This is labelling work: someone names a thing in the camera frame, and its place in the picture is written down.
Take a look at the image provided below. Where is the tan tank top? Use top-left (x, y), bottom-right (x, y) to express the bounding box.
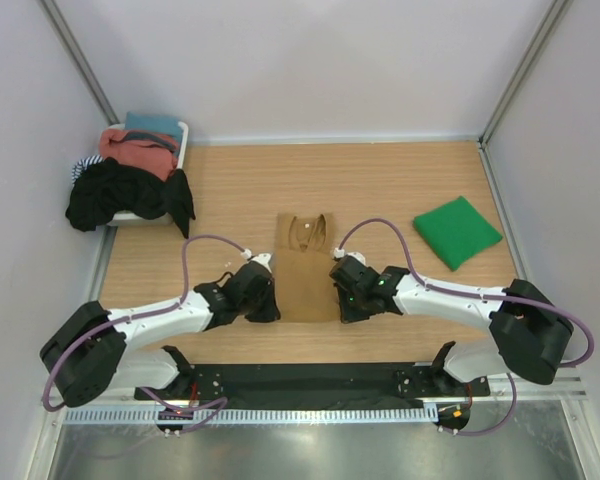
top-left (274, 213), bottom-right (340, 324)

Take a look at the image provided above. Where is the green tank top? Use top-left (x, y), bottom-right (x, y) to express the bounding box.
top-left (413, 196), bottom-right (503, 271)

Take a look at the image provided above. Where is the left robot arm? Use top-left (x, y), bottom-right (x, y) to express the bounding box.
top-left (39, 253), bottom-right (280, 408)

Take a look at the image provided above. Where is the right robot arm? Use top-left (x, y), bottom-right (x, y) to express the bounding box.
top-left (329, 253), bottom-right (573, 396)

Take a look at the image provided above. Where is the black tank top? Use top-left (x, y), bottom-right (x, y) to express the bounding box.
top-left (161, 169), bottom-right (196, 239)

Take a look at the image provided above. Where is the white laundry bin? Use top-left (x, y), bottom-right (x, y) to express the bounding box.
top-left (104, 119), bottom-right (190, 228)

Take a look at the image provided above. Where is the salmon pink garment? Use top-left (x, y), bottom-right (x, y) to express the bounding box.
top-left (99, 128), bottom-right (179, 181)

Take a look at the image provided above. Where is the black garment over bin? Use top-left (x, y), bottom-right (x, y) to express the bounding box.
top-left (65, 158), bottom-right (166, 232)

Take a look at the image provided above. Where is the teal folded garment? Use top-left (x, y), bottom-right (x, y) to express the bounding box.
top-left (124, 112), bottom-right (183, 138)

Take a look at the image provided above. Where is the striped garment in bin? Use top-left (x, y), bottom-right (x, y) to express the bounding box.
top-left (71, 154), bottom-right (104, 184)

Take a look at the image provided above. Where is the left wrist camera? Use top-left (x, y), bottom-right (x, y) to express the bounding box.
top-left (240, 249), bottom-right (272, 272)

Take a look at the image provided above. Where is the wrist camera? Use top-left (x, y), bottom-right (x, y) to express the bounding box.
top-left (332, 247), bottom-right (366, 265)
top-left (240, 249), bottom-right (272, 272)

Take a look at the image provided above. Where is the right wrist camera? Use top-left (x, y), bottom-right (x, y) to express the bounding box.
top-left (332, 247), bottom-right (366, 265)

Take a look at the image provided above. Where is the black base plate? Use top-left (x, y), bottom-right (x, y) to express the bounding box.
top-left (134, 362), bottom-right (490, 429)

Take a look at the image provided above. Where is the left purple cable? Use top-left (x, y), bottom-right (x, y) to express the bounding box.
top-left (41, 234), bottom-right (254, 434)

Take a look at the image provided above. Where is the purple cable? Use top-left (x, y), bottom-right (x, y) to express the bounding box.
top-left (41, 234), bottom-right (254, 434)
top-left (333, 217), bottom-right (596, 435)

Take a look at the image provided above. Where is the slotted cable duct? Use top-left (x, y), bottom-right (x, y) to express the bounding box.
top-left (64, 403), bottom-right (438, 426)

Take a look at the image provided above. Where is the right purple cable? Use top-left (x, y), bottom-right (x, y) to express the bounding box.
top-left (333, 217), bottom-right (596, 435)

